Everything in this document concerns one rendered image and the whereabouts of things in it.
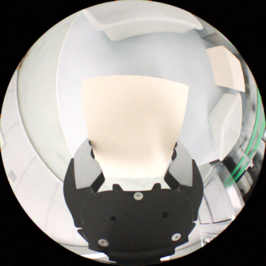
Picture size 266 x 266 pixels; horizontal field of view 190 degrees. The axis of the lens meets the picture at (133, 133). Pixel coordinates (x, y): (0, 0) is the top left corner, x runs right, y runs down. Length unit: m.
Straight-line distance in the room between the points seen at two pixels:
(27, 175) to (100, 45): 3.03
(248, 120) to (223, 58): 0.36
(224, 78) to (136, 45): 0.23
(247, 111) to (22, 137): 3.65
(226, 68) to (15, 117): 3.51
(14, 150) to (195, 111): 3.20
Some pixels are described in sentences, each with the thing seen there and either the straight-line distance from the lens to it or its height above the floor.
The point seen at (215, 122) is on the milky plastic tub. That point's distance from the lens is 0.27.
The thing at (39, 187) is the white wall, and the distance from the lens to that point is 3.13.
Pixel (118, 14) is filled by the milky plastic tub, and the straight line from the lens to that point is 0.30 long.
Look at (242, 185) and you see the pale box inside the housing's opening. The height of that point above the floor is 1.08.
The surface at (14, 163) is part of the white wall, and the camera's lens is 3.02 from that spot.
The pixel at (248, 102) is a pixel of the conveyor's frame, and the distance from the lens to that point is 0.55.
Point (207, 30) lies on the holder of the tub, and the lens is 0.33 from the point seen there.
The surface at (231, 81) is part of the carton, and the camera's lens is 0.28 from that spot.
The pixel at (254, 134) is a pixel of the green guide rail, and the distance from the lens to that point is 0.59.
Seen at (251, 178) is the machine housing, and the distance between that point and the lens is 0.96.
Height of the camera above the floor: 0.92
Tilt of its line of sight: 62 degrees down
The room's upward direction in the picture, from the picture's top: 177 degrees clockwise
